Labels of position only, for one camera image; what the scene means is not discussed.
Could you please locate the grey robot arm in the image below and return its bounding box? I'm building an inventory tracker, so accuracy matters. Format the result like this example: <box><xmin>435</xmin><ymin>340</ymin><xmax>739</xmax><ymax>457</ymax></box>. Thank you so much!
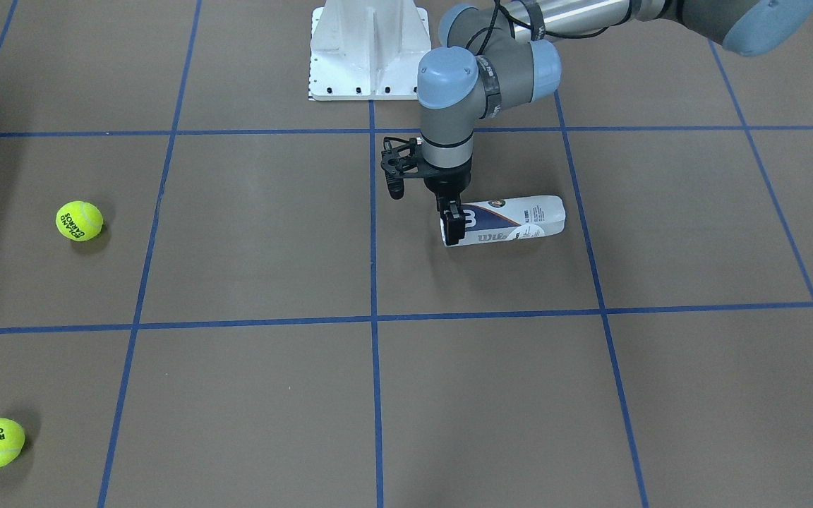
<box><xmin>415</xmin><ymin>1</ymin><xmax>813</xmax><ymax>246</ymax></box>

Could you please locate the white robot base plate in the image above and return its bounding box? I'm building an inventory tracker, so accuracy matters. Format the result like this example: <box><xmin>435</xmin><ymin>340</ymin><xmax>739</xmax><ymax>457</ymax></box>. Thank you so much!
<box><xmin>308</xmin><ymin>1</ymin><xmax>431</xmax><ymax>101</ymax></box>

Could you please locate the white blue tennis ball can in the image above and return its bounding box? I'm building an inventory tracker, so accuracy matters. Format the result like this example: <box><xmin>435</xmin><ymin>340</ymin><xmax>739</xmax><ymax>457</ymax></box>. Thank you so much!
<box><xmin>440</xmin><ymin>195</ymin><xmax>567</xmax><ymax>246</ymax></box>

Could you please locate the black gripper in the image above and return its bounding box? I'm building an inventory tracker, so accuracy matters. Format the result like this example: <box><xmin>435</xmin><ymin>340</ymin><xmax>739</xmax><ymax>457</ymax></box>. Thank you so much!
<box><xmin>426</xmin><ymin>165</ymin><xmax>471</xmax><ymax>246</ymax></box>

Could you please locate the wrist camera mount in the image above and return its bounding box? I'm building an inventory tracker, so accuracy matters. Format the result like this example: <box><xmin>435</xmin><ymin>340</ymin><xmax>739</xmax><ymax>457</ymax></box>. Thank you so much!
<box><xmin>380</xmin><ymin>136</ymin><xmax>427</xmax><ymax>200</ymax></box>

